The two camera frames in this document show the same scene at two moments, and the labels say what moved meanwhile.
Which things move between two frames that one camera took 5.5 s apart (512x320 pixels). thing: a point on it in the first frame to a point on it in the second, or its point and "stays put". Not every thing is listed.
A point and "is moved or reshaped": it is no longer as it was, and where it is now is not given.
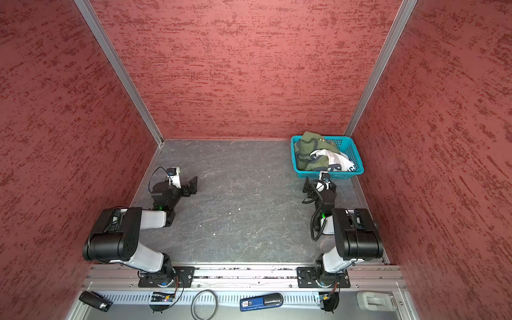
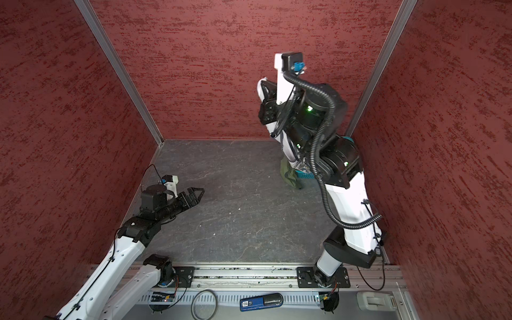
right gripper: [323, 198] to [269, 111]
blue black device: [261, 301] stays put
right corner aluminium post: [401, 19] stays put
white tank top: [337, 161] is moved or reshaped
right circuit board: [329, 301] stays put
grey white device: [375, 301] stays put
